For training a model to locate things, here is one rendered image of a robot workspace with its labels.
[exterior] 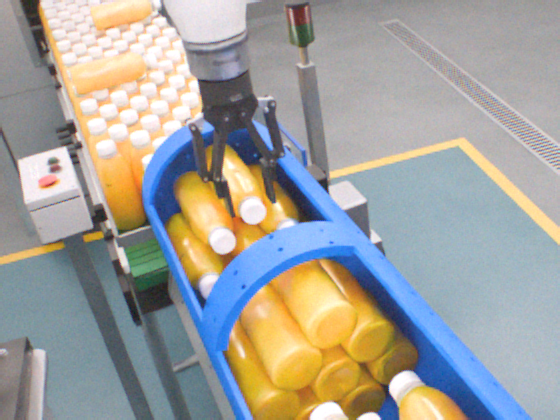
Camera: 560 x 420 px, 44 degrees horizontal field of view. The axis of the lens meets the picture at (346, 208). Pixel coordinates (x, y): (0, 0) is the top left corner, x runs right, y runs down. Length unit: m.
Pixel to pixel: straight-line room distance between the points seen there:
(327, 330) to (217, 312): 0.15
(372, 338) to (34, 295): 2.37
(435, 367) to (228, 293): 0.30
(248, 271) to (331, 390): 0.20
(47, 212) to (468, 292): 1.67
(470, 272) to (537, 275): 0.25
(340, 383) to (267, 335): 0.12
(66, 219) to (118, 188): 0.16
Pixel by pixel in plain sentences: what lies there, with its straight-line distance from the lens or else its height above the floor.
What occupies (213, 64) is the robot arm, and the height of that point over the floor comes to 1.42.
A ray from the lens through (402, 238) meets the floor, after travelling 2.94.
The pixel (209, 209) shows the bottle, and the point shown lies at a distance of 1.17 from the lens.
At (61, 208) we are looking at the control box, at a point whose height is 1.07.
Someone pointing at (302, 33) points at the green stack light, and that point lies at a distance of 1.72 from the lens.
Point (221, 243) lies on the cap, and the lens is 1.13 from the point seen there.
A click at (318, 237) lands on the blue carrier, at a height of 1.23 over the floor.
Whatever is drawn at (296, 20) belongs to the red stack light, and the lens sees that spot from 1.71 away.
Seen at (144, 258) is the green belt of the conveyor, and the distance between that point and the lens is 1.54.
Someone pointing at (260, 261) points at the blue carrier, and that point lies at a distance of 0.90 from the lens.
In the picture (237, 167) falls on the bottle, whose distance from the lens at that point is 1.18.
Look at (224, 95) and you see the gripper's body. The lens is 0.99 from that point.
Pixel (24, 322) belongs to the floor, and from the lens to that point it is 3.04.
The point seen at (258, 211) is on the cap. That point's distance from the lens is 1.11.
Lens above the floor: 1.76
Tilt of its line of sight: 34 degrees down
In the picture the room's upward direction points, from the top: 7 degrees counter-clockwise
